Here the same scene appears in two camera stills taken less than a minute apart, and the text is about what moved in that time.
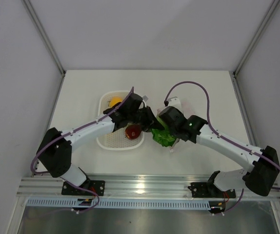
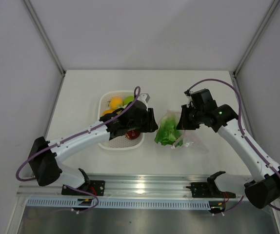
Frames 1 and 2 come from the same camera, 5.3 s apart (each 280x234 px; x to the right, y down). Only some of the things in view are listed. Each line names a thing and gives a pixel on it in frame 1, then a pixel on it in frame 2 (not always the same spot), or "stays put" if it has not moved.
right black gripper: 180,112 to 184,124
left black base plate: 96,188 stays put
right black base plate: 201,190 stays put
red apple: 133,131 stays put
